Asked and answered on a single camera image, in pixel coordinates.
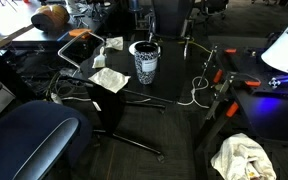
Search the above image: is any yellow cable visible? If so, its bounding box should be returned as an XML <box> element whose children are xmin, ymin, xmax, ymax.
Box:
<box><xmin>178</xmin><ymin>39</ymin><xmax>213</xmax><ymax>56</ymax></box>

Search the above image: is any black speckled cup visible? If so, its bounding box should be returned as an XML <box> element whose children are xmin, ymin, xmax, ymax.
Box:
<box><xmin>133</xmin><ymin>40</ymin><xmax>162</xmax><ymax>86</ymax></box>

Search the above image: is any orange flat object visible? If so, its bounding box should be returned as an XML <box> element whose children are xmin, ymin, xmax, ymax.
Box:
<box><xmin>67</xmin><ymin>28</ymin><xmax>93</xmax><ymax>40</ymax></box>

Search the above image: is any black desk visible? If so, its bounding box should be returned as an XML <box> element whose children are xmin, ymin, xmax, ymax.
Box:
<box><xmin>12</xmin><ymin>0</ymin><xmax>122</xmax><ymax>46</ymax></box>

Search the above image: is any long white cable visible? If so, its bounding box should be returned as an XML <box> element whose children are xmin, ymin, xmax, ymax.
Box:
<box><xmin>60</xmin><ymin>95</ymin><xmax>96</xmax><ymax>103</ymax></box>

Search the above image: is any black cable bundle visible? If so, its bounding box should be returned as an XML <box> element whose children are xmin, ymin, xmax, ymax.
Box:
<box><xmin>43</xmin><ymin>71</ymin><xmax>95</xmax><ymax>101</ymax></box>

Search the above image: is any white fiducial tag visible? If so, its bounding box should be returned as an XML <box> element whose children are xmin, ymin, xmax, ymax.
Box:
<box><xmin>268</xmin><ymin>77</ymin><xmax>282</xmax><ymax>90</ymax></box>

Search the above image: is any white power adapter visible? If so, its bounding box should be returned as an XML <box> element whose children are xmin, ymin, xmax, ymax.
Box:
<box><xmin>50</xmin><ymin>92</ymin><xmax>64</xmax><ymax>105</ymax></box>

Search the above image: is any black table leg base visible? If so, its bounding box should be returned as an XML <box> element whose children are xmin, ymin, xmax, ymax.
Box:
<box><xmin>90</xmin><ymin>81</ymin><xmax>168</xmax><ymax>164</ymax></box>

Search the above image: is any crumpled white cloth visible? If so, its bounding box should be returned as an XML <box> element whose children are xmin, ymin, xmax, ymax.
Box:
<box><xmin>210</xmin><ymin>133</ymin><xmax>278</xmax><ymax>180</ymax></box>

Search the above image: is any white bristle paint brush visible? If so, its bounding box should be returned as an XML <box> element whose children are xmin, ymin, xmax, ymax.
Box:
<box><xmin>92</xmin><ymin>46</ymin><xmax>108</xmax><ymax>70</ymax></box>

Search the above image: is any crumpled paper napkin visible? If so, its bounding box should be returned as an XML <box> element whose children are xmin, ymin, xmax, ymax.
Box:
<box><xmin>104</xmin><ymin>36</ymin><xmax>125</xmax><ymax>52</ymax></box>
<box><xmin>88</xmin><ymin>67</ymin><xmax>132</xmax><ymax>94</ymax></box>

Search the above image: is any looped white cable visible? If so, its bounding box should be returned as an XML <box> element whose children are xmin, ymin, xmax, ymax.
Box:
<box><xmin>177</xmin><ymin>75</ymin><xmax>215</xmax><ymax>110</ymax></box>

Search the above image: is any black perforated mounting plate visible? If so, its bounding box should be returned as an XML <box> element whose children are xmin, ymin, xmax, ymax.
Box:
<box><xmin>217</xmin><ymin>46</ymin><xmax>288</xmax><ymax>145</ymax></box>

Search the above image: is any blue seat mesh office chair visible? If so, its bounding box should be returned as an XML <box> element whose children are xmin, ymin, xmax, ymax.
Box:
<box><xmin>0</xmin><ymin>100</ymin><xmax>93</xmax><ymax>180</ymax></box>

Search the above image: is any silver metal tube frame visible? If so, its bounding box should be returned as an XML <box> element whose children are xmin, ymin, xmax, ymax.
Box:
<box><xmin>57</xmin><ymin>29</ymin><xmax>106</xmax><ymax>73</ymax></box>

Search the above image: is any light wooden desk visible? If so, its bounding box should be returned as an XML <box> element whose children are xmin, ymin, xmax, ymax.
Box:
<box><xmin>0</xmin><ymin>0</ymin><xmax>48</xmax><ymax>58</ymax></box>

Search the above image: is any black clamp orange handle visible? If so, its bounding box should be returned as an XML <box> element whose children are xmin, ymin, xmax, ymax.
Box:
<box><xmin>197</xmin><ymin>46</ymin><xmax>238</xmax><ymax>88</ymax></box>
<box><xmin>193</xmin><ymin>71</ymin><xmax>263</xmax><ymax>158</ymax></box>

